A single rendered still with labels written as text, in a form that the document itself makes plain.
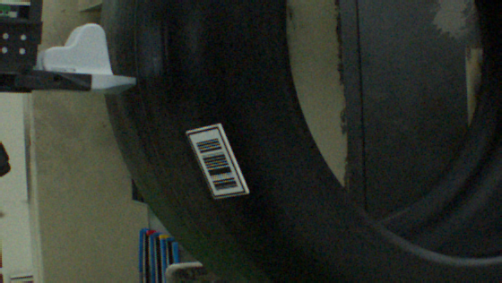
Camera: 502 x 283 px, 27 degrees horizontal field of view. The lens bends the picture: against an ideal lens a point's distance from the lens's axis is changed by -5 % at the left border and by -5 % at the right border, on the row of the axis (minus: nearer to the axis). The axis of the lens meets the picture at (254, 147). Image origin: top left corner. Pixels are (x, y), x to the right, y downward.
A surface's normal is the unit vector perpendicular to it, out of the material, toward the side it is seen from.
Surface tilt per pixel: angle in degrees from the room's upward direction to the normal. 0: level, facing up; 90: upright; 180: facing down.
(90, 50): 91
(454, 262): 100
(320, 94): 90
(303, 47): 90
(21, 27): 91
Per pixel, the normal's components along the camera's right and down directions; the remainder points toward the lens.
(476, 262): 0.36, 0.22
